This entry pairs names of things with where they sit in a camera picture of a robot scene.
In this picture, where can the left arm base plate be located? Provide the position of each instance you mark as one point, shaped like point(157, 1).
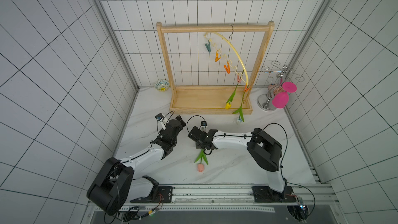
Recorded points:
point(148, 190)

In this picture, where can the red patterned cup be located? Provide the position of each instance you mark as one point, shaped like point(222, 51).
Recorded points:
point(274, 90)

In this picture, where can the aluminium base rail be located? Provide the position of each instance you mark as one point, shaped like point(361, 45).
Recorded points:
point(227, 204)

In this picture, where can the yellow tulip flower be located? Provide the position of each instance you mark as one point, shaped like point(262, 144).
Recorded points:
point(230, 99)

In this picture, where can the pink tulip flower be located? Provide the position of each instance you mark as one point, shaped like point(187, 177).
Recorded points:
point(201, 161)

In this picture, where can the white tulip flower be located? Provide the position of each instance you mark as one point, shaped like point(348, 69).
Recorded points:
point(239, 111)

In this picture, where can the orange clothespin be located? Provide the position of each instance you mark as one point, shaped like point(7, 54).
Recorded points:
point(218, 56)
point(227, 68)

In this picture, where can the patterned small bowl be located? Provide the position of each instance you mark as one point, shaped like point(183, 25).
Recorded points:
point(162, 85)

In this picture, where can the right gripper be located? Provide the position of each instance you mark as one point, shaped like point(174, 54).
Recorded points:
point(197, 135)

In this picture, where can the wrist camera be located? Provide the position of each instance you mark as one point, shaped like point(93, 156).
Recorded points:
point(203, 126)
point(160, 121)

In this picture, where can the wooden hanger rack frame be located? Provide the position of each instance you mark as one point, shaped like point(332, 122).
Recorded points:
point(199, 85)

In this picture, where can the teal clothespin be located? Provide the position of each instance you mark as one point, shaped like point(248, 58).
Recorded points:
point(208, 47)

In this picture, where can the silver wire glass rack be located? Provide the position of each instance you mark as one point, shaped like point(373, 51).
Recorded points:
point(281, 74)

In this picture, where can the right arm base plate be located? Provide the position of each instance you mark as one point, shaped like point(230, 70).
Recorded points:
point(264, 194)

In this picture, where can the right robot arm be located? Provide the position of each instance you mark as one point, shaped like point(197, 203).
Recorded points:
point(264, 149)

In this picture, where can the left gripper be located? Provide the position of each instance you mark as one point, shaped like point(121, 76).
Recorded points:
point(182, 123)

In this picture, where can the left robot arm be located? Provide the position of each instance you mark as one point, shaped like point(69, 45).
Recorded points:
point(115, 183)

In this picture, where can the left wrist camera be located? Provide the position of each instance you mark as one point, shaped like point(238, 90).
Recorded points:
point(160, 121)

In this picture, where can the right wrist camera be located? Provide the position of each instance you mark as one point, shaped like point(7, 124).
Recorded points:
point(203, 126)

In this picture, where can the yellow wavy clothes hanger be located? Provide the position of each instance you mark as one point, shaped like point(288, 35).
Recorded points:
point(243, 75)

